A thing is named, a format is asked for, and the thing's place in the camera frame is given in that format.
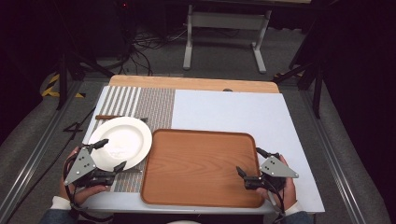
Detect white plate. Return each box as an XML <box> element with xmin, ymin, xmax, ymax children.
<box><xmin>88</xmin><ymin>116</ymin><xmax>153</xmax><ymax>173</ymax></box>

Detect person's left hand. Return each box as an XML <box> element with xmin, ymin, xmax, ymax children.
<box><xmin>59</xmin><ymin>148</ymin><xmax>110</xmax><ymax>206</ymax></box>

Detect brown wooden tray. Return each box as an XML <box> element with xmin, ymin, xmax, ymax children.
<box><xmin>140</xmin><ymin>128</ymin><xmax>266</xmax><ymax>209</ymax></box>

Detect black tripod stand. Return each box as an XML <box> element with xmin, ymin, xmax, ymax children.
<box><xmin>40</xmin><ymin>52</ymin><xmax>115</xmax><ymax>110</ymax></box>
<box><xmin>272</xmin><ymin>46</ymin><xmax>325</xmax><ymax>119</ymax></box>

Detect person's right hand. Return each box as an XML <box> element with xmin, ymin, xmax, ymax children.
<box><xmin>257</xmin><ymin>154</ymin><xmax>300</xmax><ymax>210</ymax></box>

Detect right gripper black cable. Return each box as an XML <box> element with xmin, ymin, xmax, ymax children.
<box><xmin>264</xmin><ymin>180</ymin><xmax>287</xmax><ymax>224</ymax></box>

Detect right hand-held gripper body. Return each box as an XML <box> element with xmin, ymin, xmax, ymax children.
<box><xmin>243</xmin><ymin>155</ymin><xmax>300</xmax><ymax>191</ymax></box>

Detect white rounded object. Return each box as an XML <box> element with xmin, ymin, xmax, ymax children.
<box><xmin>166</xmin><ymin>219</ymin><xmax>202</xmax><ymax>224</ymax></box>

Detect yellow black hazard tape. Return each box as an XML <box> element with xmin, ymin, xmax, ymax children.
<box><xmin>41</xmin><ymin>73</ymin><xmax>87</xmax><ymax>99</ymax></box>

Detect tangle of black floor cables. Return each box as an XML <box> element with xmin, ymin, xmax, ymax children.
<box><xmin>120</xmin><ymin>27</ymin><xmax>188</xmax><ymax>76</ymax></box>

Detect white metal table frame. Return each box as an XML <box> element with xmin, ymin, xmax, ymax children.
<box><xmin>182</xmin><ymin>3</ymin><xmax>273</xmax><ymax>75</ymax></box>

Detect metal floor rail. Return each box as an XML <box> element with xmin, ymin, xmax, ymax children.
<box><xmin>0</xmin><ymin>80</ymin><xmax>85</xmax><ymax>218</ymax></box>
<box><xmin>300</xmin><ymin>90</ymin><xmax>367</xmax><ymax>224</ymax></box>

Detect wooden-handled knife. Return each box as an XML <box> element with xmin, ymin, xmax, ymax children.
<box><xmin>94</xmin><ymin>114</ymin><xmax>149</xmax><ymax>123</ymax></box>

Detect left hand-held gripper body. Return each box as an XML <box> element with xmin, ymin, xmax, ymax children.
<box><xmin>64</xmin><ymin>147</ymin><xmax>118</xmax><ymax>189</ymax></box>

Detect white board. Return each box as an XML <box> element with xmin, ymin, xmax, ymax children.
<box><xmin>81</xmin><ymin>86</ymin><xmax>326</xmax><ymax>216</ymax></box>

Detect grey striped placemat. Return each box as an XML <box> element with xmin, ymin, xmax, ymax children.
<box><xmin>82</xmin><ymin>86</ymin><xmax>177</xmax><ymax>194</ymax></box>

